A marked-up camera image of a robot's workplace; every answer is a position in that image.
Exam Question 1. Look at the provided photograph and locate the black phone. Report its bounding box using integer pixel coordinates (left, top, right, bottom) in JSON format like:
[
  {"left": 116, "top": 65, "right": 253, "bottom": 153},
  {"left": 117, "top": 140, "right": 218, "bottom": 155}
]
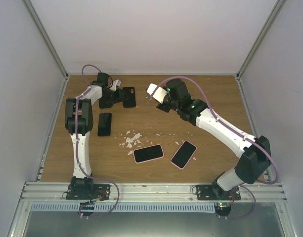
[{"left": 97, "top": 113, "right": 112, "bottom": 137}]

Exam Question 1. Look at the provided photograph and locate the black phone case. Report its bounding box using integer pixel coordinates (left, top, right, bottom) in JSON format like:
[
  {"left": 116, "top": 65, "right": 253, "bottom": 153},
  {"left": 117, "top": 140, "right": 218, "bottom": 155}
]
[{"left": 99, "top": 98, "right": 113, "bottom": 109}]

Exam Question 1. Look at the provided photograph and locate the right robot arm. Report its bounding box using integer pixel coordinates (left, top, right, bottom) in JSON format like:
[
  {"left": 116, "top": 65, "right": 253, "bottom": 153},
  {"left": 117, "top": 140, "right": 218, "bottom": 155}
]
[{"left": 147, "top": 77, "right": 271, "bottom": 200}]

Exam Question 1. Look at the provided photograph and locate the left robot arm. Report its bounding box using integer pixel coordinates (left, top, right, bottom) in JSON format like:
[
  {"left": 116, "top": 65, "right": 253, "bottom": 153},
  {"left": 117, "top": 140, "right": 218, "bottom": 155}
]
[{"left": 65, "top": 73, "right": 126, "bottom": 199}]

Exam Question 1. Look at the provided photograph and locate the pink case phone right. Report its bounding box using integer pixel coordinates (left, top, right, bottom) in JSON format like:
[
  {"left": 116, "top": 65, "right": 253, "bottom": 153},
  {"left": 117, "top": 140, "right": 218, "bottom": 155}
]
[{"left": 171, "top": 141, "right": 197, "bottom": 169}]

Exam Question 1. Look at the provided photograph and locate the pink case phone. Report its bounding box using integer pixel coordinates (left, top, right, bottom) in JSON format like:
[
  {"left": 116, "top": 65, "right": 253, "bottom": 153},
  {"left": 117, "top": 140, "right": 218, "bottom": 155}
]
[
  {"left": 171, "top": 141, "right": 197, "bottom": 169},
  {"left": 133, "top": 144, "right": 164, "bottom": 164}
]

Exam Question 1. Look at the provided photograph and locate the pink case phone left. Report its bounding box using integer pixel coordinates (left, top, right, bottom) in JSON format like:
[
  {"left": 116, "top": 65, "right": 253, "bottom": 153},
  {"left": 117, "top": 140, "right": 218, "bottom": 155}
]
[{"left": 133, "top": 144, "right": 164, "bottom": 164}]

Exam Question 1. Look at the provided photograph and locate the white debris pile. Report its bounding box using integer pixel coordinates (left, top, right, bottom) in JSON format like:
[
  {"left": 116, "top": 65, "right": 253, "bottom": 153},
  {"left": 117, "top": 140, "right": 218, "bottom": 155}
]
[{"left": 119, "top": 130, "right": 142, "bottom": 156}]

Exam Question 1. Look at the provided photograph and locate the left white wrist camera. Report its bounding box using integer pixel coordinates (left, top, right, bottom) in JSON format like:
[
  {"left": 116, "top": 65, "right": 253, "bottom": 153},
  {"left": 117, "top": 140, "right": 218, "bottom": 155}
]
[{"left": 110, "top": 79, "right": 121, "bottom": 91}]

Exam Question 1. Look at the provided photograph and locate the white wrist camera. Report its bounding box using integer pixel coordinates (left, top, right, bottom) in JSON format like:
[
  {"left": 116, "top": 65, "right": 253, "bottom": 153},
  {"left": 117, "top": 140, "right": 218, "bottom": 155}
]
[
  {"left": 110, "top": 79, "right": 121, "bottom": 91},
  {"left": 147, "top": 83, "right": 168, "bottom": 104}
]

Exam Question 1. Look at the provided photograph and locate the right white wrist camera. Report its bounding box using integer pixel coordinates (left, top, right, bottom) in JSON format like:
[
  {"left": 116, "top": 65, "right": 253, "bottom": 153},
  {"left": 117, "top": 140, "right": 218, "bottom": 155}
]
[{"left": 147, "top": 83, "right": 168, "bottom": 104}]

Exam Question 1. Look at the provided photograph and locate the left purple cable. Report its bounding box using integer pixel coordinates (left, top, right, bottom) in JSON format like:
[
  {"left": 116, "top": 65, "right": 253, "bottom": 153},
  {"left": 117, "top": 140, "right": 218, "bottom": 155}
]
[{"left": 76, "top": 64, "right": 120, "bottom": 220}]

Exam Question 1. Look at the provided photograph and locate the purple cable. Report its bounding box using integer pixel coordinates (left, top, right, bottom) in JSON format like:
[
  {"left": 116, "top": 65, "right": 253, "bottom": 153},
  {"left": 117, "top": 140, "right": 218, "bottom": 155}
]
[
  {"left": 76, "top": 64, "right": 120, "bottom": 220},
  {"left": 156, "top": 76, "right": 280, "bottom": 220}
]

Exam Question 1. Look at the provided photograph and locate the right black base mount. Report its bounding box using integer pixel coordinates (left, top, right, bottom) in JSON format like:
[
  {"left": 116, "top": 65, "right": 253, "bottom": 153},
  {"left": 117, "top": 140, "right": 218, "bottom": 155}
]
[{"left": 191, "top": 184, "right": 241, "bottom": 201}]

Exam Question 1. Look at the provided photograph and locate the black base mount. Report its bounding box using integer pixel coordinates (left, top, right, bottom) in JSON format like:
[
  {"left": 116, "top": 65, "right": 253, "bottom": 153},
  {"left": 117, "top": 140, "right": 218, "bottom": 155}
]
[
  {"left": 191, "top": 184, "right": 241, "bottom": 201},
  {"left": 62, "top": 184, "right": 111, "bottom": 201}
]

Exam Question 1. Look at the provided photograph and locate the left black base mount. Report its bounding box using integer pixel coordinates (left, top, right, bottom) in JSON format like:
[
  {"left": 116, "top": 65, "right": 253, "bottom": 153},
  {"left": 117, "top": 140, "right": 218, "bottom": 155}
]
[{"left": 62, "top": 184, "right": 111, "bottom": 201}]

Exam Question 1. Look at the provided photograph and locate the aluminium front rail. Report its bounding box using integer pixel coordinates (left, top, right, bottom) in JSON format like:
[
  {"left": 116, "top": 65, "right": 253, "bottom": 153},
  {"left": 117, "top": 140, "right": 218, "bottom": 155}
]
[{"left": 20, "top": 182, "right": 287, "bottom": 203}]

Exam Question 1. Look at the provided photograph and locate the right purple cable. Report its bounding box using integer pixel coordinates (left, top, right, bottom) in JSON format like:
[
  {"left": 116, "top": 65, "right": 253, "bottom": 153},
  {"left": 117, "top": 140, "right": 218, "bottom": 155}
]
[{"left": 156, "top": 76, "right": 280, "bottom": 220}]

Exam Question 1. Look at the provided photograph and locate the grey slotted cable duct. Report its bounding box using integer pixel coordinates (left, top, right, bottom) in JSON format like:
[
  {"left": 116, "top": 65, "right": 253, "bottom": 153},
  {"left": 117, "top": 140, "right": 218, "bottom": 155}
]
[{"left": 31, "top": 202, "right": 215, "bottom": 213}]

